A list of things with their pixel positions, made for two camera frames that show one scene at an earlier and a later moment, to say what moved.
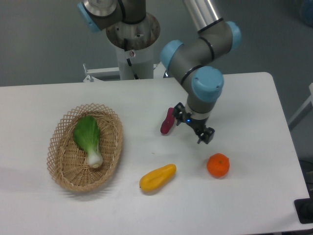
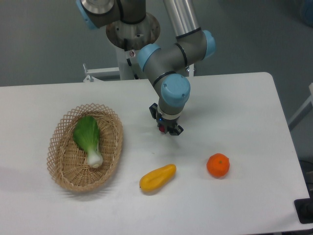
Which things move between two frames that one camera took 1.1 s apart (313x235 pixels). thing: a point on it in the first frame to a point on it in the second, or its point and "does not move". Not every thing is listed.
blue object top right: x=307 y=9 does not move
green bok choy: x=87 y=133 does not move
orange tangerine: x=218 y=165 does not move
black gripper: x=197 y=124 to x=167 y=124
